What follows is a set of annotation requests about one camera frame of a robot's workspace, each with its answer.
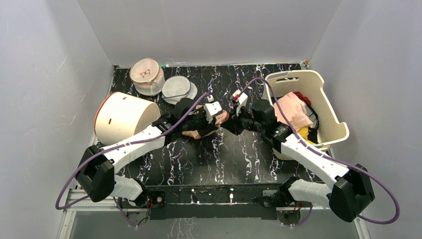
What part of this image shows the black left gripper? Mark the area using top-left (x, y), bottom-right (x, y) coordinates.
top-left (181, 107), bottom-right (217, 138)

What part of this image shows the peach patterned mesh laundry bag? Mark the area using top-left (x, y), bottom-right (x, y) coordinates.
top-left (182, 105), bottom-right (229, 139)

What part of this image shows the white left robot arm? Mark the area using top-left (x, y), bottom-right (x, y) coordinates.
top-left (75, 98), bottom-right (223, 207)

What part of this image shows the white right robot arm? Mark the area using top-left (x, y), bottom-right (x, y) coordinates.
top-left (222, 95), bottom-right (375, 222)

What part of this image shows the white round mesh laundry bag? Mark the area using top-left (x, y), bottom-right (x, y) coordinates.
top-left (162, 76), bottom-right (198, 105)

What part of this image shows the pink round mesh laundry bag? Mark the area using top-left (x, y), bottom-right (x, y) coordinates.
top-left (129, 58), bottom-right (165, 96)

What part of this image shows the cream plastic laundry basket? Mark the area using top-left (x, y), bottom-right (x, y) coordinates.
top-left (262, 70), bottom-right (349, 152)

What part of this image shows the pink garment in basket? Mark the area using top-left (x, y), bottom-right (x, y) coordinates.
top-left (277, 92), bottom-right (314, 130)

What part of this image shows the yellow garment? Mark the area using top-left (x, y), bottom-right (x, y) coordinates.
top-left (297, 126), bottom-right (309, 141)

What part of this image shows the cream cylindrical bin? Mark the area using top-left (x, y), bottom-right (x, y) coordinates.
top-left (94, 92), bottom-right (161, 146)

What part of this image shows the red lace garment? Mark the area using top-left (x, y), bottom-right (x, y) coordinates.
top-left (294, 92), bottom-right (312, 106)

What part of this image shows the grey black garment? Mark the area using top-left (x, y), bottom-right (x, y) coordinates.
top-left (304, 101), bottom-right (319, 144)

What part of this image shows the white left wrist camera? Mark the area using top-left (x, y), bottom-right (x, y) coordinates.
top-left (203, 95), bottom-right (223, 123)

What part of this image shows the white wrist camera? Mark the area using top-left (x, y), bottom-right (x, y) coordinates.
top-left (203, 95), bottom-right (223, 123)
top-left (230, 90), bottom-right (248, 116)

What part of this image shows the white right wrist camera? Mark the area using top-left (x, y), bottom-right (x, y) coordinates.
top-left (230, 90), bottom-right (248, 116)

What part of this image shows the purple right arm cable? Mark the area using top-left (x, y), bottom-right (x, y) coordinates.
top-left (237, 77), bottom-right (401, 225)

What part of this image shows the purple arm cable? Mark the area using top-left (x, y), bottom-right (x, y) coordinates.
top-left (237, 77), bottom-right (401, 225)
top-left (55, 92), bottom-right (211, 211)

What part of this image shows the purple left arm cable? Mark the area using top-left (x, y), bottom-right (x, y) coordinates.
top-left (55, 92), bottom-right (211, 211)

